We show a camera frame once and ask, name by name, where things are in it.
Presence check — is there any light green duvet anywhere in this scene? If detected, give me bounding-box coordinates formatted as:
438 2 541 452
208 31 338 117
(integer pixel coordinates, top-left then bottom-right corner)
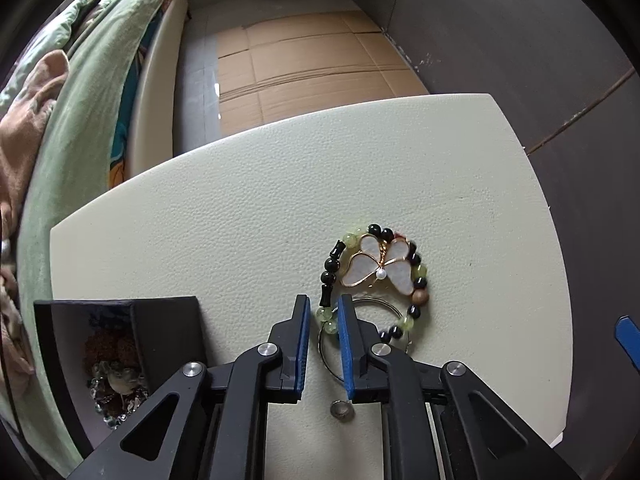
0 0 113 106

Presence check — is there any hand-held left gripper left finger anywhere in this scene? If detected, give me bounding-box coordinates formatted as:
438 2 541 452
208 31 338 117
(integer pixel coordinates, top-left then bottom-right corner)
65 294 308 480

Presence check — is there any grey wardrobe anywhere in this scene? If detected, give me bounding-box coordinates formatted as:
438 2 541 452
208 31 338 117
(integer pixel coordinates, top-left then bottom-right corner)
332 0 640 96

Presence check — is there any silver metal hoop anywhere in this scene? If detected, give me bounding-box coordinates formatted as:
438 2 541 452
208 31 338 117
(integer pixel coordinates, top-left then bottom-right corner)
318 297 416 378

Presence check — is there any black jewelry box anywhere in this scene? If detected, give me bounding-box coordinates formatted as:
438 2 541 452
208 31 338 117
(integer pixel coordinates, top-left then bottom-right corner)
32 296 202 453

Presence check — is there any clear crystal bead bracelet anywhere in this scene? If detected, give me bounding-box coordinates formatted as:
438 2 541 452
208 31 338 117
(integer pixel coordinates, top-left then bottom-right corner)
87 360 151 428

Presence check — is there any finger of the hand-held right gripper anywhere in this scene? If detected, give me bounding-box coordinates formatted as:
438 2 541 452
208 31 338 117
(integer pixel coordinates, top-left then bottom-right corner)
615 316 640 378

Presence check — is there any pink fleece blanket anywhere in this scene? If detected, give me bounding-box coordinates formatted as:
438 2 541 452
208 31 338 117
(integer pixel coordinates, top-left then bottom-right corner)
0 50 71 376

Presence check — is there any green bed sheet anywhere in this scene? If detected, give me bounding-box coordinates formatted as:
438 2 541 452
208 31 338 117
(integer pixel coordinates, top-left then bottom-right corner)
15 0 176 478

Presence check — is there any white butterfly bead bracelet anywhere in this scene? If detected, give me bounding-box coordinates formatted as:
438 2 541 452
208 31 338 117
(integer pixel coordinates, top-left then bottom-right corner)
316 223 430 341

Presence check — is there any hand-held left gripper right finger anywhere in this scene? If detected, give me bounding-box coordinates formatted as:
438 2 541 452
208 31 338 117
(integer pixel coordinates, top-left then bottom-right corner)
337 294 583 480

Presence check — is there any flattened cardboard sheet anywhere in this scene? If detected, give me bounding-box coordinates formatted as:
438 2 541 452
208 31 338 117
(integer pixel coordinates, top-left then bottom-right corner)
216 10 431 133

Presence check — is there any cream leather bed frame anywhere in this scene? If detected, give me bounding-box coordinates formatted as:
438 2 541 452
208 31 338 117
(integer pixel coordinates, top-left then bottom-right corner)
125 0 188 176

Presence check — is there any white low table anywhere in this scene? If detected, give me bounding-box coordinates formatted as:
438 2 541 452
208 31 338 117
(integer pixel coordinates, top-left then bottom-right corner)
49 92 573 448

